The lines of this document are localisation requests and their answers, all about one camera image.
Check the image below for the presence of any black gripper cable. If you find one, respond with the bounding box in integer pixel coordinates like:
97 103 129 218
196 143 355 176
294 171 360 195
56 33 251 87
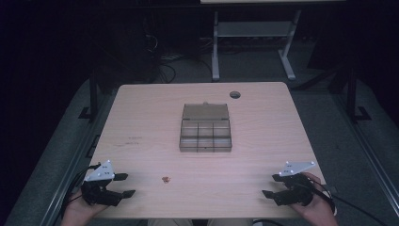
58 163 102 219
305 175 391 226

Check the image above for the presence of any bundle of dark floor cables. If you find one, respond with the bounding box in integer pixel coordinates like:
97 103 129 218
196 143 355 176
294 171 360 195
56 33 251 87
142 29 215 85

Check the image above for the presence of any black metal stand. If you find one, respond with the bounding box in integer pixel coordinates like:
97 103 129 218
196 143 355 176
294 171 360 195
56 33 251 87
77 70 99 121
344 64 373 123

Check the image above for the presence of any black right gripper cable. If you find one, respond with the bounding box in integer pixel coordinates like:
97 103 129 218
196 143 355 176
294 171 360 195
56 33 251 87
305 175 391 226

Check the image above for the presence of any grey metal floor rail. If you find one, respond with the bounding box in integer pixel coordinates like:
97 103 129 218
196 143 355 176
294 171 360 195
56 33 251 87
39 90 118 226
330 92 399 210

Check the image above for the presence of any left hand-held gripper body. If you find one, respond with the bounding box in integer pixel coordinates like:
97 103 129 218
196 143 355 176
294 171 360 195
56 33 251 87
80 159 124 207

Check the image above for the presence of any person's left hand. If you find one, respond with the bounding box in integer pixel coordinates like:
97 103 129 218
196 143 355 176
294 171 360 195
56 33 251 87
60 197 108 226

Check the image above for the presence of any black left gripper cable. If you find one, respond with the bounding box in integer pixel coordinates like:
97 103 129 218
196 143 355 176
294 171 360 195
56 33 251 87
58 163 102 219

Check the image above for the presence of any white desk frame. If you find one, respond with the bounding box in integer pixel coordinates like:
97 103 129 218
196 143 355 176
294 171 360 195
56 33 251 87
211 8 303 83

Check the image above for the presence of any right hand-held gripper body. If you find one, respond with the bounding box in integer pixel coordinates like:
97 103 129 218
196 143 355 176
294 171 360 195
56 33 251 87
273 160 317 207

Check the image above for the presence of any person's right hand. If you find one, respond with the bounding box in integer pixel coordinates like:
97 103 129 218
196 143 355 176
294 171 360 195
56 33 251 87
289 171 340 226

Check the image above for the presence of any white wristband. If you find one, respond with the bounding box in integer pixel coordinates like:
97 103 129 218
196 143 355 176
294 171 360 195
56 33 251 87
327 199 339 218

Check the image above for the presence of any clear plastic compartment box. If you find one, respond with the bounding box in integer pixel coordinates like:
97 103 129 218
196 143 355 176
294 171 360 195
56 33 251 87
178 101 233 153

